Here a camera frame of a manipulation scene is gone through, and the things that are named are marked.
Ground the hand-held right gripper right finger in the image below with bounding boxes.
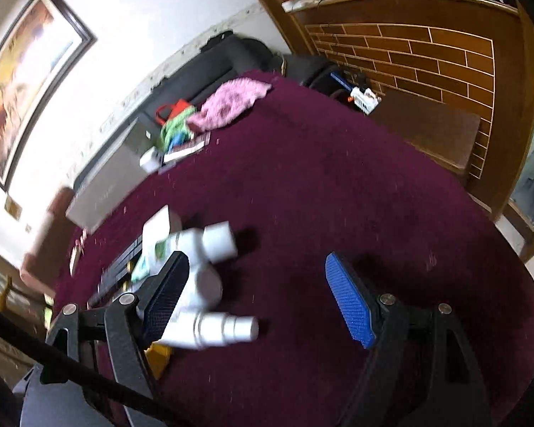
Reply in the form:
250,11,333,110
325,252,494,427

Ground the white box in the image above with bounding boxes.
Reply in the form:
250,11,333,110
141,205,183,250

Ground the green and red bag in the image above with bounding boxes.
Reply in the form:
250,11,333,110
156,100,197,152

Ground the wooden chair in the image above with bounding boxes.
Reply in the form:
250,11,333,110
0,271,49,357

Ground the red label white tube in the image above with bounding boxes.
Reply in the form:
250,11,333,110
160,310,260,350

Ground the white and orange toy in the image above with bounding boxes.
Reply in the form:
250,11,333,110
349,86,382,115

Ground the wooden brick-pattern counter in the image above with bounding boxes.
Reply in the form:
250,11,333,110
236,0,534,263

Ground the small white pill bottle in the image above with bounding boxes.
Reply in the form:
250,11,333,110
202,222,239,262

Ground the framed wall painting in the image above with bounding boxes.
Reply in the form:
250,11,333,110
0,0,98,192

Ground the pink cloth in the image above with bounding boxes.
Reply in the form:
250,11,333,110
188,78,274,133

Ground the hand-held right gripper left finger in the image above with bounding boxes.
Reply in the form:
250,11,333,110
40,250,191,410

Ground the white charger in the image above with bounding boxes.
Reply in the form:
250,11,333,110
140,147,163,173

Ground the black cable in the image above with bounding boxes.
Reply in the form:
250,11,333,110
0,298,188,427

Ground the yellow snack packet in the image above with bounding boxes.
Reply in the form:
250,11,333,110
146,343,173,381

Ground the long grey box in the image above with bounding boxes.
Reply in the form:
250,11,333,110
66,118,154,232

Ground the long black bar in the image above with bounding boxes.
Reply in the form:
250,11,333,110
88,235,144,307

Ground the green label white bottle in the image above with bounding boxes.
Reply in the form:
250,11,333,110
131,228,205,283

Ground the dark red booklet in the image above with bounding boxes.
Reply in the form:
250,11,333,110
160,131,211,174

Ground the dark wooden bench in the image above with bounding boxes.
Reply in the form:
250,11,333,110
369,93,481,184

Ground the large white bottle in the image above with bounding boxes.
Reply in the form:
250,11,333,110
178,262,225,314

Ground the black leather sofa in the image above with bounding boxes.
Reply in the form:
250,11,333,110
140,31,294,143

